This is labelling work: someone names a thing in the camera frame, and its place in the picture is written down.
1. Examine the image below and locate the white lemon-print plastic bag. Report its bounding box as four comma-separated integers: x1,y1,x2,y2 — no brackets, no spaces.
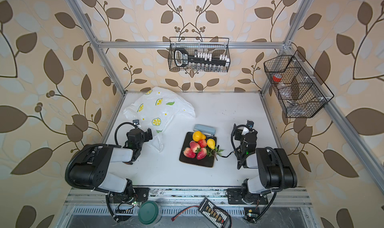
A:
123,87,196,152

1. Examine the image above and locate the fake yellow lemon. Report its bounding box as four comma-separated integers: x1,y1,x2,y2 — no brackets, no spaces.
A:
207,139,216,150

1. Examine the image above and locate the fake strawberry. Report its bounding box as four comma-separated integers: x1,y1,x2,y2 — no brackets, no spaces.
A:
197,148,207,160
183,148,196,159
198,139,207,148

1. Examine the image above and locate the fake red apple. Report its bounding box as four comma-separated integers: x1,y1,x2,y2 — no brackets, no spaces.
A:
190,141,201,153

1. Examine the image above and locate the fake yellow orange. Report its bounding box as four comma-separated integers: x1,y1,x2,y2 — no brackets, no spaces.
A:
193,131,206,142

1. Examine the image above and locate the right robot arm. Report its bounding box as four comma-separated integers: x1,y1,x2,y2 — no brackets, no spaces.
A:
231,121,298,197

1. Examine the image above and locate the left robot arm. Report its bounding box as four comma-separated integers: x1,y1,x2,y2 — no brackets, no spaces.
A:
65,120,153,197

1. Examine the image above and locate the light blue sponge block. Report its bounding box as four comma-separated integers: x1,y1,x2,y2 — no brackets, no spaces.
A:
194,124,216,136

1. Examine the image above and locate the black square tray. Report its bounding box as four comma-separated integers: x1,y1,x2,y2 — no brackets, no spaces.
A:
179,132,215,168

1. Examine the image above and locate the red-capped plastic bottle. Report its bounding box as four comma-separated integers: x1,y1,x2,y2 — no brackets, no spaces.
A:
272,73,283,85

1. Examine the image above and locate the small electronics board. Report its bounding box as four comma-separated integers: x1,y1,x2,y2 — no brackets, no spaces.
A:
244,207,260,223

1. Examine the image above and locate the green round lid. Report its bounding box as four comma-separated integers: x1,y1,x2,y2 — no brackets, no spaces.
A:
138,201,161,225

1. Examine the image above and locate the black connector board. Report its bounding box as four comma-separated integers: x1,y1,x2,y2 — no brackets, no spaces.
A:
198,198,233,228

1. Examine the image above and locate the black socket tool set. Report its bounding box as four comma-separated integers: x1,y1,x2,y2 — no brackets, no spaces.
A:
173,48,231,68

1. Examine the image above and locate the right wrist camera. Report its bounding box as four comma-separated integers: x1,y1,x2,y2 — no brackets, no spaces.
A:
246,120,254,128

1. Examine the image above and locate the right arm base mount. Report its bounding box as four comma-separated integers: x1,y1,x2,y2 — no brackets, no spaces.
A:
226,188,269,205

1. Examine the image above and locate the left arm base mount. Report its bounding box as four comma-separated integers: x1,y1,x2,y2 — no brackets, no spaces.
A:
106,187,150,204

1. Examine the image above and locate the right wire basket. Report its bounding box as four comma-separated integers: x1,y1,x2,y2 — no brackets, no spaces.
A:
264,51,334,118

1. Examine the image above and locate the wire basket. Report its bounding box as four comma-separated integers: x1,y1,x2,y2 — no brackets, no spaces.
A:
264,51,334,118
168,36,231,73

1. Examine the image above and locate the red black wire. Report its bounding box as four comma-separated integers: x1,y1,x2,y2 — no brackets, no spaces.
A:
171,205,200,222

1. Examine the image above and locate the back wire basket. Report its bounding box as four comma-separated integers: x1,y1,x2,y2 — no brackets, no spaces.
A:
168,36,231,73

